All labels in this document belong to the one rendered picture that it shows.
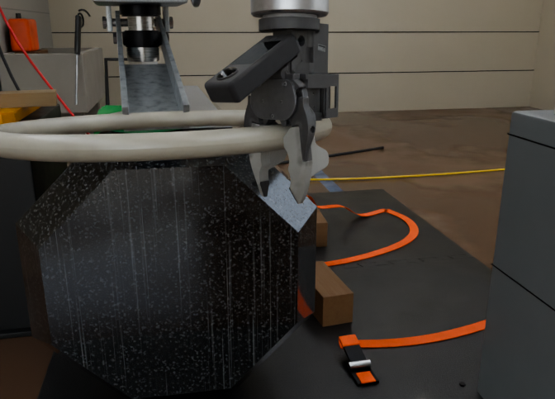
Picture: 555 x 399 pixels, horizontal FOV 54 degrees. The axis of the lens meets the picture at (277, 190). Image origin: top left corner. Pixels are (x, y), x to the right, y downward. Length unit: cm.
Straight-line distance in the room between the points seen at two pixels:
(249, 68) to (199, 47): 618
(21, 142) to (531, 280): 120
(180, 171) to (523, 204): 85
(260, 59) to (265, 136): 9
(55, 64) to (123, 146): 403
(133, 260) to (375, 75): 606
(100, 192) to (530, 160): 104
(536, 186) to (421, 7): 612
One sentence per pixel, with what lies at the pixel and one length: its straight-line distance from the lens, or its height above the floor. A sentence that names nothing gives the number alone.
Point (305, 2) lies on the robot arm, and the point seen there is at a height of 108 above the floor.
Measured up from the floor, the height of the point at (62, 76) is 69.
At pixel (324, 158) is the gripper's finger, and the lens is 66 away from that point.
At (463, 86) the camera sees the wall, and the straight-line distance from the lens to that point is 779.
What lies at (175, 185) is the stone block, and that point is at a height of 68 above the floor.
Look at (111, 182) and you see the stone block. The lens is 137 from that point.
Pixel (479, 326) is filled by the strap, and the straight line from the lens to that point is 214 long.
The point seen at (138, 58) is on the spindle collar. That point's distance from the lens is 142.
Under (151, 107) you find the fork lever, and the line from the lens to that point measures 113.
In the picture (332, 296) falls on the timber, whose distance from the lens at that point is 198.
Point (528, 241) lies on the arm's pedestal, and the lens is 148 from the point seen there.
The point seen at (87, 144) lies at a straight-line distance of 60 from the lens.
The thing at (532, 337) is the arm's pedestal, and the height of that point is 32.
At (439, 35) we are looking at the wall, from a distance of 756.
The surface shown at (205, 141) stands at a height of 94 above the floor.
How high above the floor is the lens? 105
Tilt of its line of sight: 17 degrees down
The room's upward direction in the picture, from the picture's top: straight up
